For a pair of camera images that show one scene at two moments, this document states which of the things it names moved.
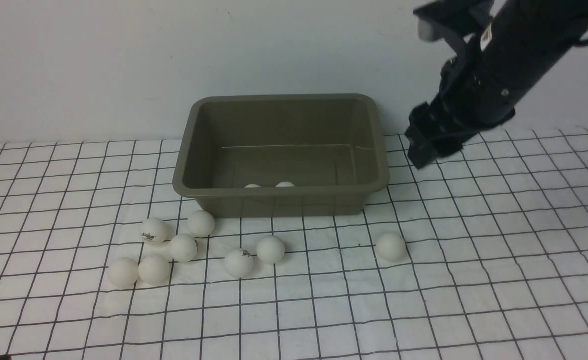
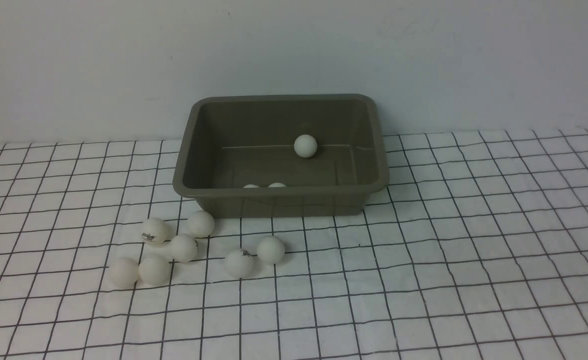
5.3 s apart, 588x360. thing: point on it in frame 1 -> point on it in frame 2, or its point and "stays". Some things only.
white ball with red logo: x=153 y=231 stays
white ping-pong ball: x=123 y=273 stays
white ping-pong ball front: x=153 y=270 stays
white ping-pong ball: x=391 y=247 -> x=305 y=146
